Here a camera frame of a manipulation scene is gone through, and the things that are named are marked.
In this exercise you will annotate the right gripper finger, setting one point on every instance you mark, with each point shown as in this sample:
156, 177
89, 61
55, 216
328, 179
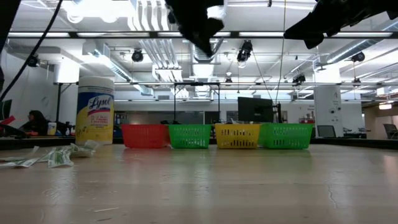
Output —
306, 29
313, 42

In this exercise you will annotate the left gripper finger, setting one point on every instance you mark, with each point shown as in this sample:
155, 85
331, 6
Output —
196, 39
211, 34

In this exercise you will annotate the small green printed packet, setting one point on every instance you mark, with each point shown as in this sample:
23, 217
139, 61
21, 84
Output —
82, 150
18, 163
59, 157
18, 153

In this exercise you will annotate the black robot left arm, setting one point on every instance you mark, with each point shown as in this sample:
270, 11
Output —
6, 15

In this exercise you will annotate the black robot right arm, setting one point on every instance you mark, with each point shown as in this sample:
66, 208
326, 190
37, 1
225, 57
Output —
393, 6

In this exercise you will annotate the black ceiling spotlight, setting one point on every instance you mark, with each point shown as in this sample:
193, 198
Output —
299, 78
32, 60
137, 56
358, 57

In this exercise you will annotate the black monitor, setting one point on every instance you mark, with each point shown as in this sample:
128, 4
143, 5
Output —
255, 109

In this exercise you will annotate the green plastic basket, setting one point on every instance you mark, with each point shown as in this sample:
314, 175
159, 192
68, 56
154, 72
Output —
286, 135
189, 137

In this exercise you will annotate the yellow plastic basket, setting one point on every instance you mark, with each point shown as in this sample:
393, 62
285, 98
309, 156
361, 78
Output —
237, 137

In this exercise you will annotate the red plastic basket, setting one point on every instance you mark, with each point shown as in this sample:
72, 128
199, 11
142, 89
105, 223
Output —
144, 137

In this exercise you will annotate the yellow Lysol wipes canister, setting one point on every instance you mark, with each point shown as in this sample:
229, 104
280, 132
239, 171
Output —
94, 109

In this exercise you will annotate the black background robot arms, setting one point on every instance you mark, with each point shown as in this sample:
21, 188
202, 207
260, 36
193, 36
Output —
66, 129

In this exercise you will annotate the white bottle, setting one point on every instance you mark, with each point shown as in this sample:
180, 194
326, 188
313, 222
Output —
52, 128

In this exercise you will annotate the person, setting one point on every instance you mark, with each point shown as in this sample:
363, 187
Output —
37, 123

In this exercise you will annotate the red angled bar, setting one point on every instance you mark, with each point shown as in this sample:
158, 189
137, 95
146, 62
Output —
7, 120

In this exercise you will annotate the ceiling air duct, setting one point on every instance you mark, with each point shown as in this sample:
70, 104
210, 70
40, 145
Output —
202, 54

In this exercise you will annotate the black overhead camera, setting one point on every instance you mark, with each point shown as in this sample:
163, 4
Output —
245, 49

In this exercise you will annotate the black frame stand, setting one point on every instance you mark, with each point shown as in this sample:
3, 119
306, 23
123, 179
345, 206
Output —
196, 84

